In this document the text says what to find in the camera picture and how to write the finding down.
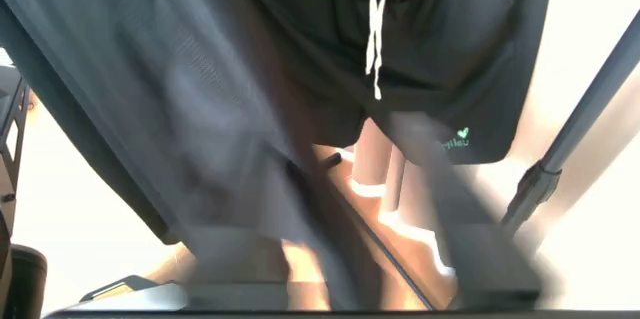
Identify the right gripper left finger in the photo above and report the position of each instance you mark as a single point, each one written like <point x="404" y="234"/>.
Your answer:
<point x="235" y="269"/>

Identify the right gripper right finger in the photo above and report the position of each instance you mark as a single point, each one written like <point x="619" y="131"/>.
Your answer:
<point x="490" y="269"/>

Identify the black garment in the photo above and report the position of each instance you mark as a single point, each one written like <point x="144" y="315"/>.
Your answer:
<point x="150" y="109"/>

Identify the black shorts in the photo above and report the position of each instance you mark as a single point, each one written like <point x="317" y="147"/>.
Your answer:
<point x="450" y="59"/>

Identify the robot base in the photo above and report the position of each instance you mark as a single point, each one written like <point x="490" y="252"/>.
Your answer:
<point x="25" y="279"/>

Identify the black clothes rack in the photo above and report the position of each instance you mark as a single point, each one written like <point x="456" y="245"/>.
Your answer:
<point x="575" y="129"/>

